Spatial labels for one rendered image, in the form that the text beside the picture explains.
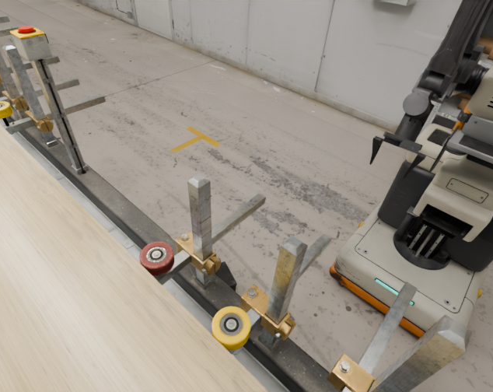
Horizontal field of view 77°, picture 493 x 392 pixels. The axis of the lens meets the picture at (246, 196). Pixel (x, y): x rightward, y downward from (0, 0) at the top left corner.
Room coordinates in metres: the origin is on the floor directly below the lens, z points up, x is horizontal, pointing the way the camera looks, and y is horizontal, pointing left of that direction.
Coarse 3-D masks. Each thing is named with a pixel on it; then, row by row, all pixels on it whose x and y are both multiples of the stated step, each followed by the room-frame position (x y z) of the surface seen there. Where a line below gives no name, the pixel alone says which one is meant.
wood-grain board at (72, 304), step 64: (0, 128) 0.92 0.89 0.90; (0, 192) 0.61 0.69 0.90; (64, 192) 0.63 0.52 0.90; (0, 256) 0.40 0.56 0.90; (64, 256) 0.42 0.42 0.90; (128, 256) 0.43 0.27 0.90; (0, 320) 0.26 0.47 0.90; (64, 320) 0.27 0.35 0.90; (128, 320) 0.28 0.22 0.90; (192, 320) 0.29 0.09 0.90; (0, 384) 0.15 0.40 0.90; (64, 384) 0.16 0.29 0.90; (128, 384) 0.16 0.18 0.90; (192, 384) 0.17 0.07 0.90; (256, 384) 0.18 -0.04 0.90
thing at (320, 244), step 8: (320, 240) 0.59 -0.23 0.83; (328, 240) 0.59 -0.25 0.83; (312, 248) 0.56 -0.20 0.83; (320, 248) 0.56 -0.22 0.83; (304, 256) 0.53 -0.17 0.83; (312, 256) 0.53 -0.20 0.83; (304, 264) 0.50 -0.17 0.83; (248, 312) 0.35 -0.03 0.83; (256, 320) 0.33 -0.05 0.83; (232, 352) 0.26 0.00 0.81
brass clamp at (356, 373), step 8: (344, 360) 0.25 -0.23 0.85; (352, 360) 0.25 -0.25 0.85; (336, 368) 0.23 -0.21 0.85; (352, 368) 0.24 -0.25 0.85; (360, 368) 0.24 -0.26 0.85; (328, 376) 0.23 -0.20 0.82; (336, 376) 0.22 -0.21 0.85; (344, 376) 0.22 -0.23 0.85; (352, 376) 0.22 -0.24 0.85; (360, 376) 0.22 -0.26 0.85; (368, 376) 0.22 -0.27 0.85; (336, 384) 0.21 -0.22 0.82; (344, 384) 0.21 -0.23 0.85; (352, 384) 0.21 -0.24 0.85; (360, 384) 0.21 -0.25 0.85; (368, 384) 0.21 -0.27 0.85
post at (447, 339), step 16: (448, 320) 0.20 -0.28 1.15; (432, 336) 0.19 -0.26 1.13; (448, 336) 0.18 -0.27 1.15; (464, 336) 0.18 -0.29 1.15; (416, 352) 0.19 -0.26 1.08; (432, 352) 0.18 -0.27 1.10; (448, 352) 0.17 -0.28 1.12; (400, 368) 0.19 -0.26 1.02; (416, 368) 0.18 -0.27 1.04; (432, 368) 0.17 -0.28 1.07; (384, 384) 0.18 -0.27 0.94; (400, 384) 0.18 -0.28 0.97; (416, 384) 0.17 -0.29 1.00
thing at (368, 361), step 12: (408, 288) 0.44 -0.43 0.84; (396, 300) 0.40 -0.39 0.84; (408, 300) 0.41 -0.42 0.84; (396, 312) 0.37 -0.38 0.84; (384, 324) 0.34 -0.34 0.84; (396, 324) 0.34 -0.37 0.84; (384, 336) 0.31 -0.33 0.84; (372, 348) 0.28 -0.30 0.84; (384, 348) 0.28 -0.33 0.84; (360, 360) 0.26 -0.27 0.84; (372, 360) 0.26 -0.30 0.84; (372, 372) 0.24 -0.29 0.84
